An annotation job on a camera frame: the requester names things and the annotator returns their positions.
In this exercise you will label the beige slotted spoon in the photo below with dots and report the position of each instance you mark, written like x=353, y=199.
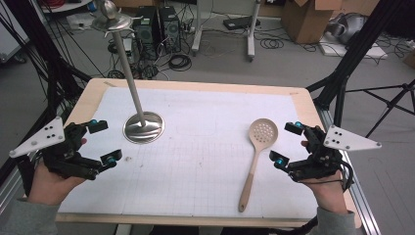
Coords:
x=247, y=187

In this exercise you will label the cardboard box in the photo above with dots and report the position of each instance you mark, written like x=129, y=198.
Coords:
x=303, y=23

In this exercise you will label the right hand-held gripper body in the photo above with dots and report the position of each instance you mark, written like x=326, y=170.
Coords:
x=345, y=140

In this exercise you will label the metal utensil stand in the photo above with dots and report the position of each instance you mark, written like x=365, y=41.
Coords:
x=147, y=130

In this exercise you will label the person's right hand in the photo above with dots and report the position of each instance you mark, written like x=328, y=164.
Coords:
x=328, y=196

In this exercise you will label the silver grey bag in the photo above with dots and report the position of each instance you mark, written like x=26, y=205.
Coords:
x=350, y=27

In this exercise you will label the white round table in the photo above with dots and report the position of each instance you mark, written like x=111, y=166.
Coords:
x=70, y=6

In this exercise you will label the aluminium frame rail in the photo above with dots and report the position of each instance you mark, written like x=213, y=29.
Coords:
x=359, y=202

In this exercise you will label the black metal frame strut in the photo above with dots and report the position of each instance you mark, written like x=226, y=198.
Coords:
x=359, y=42

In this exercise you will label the black computer tower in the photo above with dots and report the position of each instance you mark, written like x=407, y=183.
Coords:
x=146, y=32
x=169, y=29

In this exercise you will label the white grid mat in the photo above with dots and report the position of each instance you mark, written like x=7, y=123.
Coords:
x=195, y=169

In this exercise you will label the white rolling stand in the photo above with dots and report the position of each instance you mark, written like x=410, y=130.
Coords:
x=250, y=39

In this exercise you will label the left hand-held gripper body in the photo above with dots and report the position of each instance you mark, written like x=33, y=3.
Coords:
x=39, y=138

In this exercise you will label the black flat device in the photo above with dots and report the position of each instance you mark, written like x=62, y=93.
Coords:
x=239, y=23

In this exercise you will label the person's left hand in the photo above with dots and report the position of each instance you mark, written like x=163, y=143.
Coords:
x=49, y=187

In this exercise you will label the black tripod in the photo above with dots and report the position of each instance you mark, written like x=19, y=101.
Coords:
x=388, y=104

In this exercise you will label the white flat board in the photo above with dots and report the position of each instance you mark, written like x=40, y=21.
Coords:
x=345, y=50

